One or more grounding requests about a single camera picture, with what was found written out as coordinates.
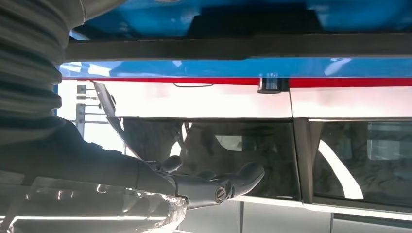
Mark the blue metal shelf rack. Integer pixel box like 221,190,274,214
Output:
59,0,412,80

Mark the small black wall fixture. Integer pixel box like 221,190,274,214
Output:
257,76,290,95

